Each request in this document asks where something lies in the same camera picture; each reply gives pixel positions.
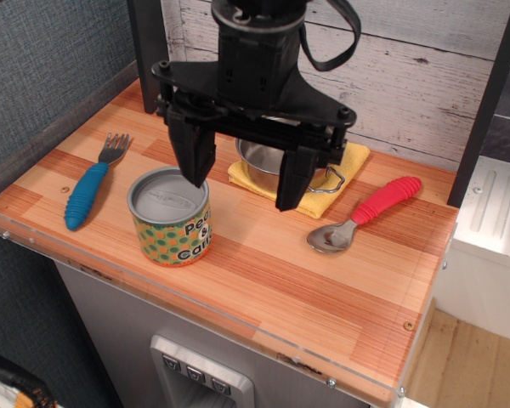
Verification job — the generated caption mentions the right black post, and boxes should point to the right black post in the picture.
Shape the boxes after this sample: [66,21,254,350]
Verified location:
[447,16,510,207]

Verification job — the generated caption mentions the silver dispenser panel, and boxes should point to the silver dispenser panel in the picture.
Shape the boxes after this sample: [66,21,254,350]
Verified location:
[150,335,255,407]

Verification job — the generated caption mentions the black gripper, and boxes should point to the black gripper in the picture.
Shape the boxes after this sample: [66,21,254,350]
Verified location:
[152,12,355,212]

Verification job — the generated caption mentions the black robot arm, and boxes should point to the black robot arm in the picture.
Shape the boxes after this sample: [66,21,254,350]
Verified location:
[152,1,356,211]

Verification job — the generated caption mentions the orange black object corner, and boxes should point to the orange black object corner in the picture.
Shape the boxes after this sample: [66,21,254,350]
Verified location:
[0,356,60,407]

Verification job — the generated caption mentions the black post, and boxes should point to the black post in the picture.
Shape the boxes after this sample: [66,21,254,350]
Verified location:
[127,0,169,114]
[447,16,510,207]

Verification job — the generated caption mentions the white toy sink unit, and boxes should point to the white toy sink unit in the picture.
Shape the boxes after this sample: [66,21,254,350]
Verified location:
[433,157,510,339]

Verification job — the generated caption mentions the peas and carrots can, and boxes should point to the peas and carrots can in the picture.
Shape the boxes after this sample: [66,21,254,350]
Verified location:
[127,167,213,267]

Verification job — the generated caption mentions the stainless steel pot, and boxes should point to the stainless steel pot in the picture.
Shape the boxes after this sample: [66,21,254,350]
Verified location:
[235,139,346,194]

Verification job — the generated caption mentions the grey toy fridge cabinet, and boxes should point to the grey toy fridge cabinet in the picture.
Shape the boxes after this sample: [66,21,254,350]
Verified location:
[57,263,366,407]

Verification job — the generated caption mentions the yellow cloth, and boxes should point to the yellow cloth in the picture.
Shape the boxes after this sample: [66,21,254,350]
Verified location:
[228,143,371,219]

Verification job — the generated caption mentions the blue handled fork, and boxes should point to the blue handled fork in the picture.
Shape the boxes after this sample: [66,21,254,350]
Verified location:
[64,133,130,230]

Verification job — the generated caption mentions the left black post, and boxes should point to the left black post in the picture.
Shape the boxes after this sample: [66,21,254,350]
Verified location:
[127,0,169,114]

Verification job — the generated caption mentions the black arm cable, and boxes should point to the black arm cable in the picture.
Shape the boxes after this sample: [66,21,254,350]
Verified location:
[297,0,362,72]

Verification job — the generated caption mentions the red handled spoon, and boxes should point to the red handled spoon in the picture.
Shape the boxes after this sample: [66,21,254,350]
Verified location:
[307,176,422,253]

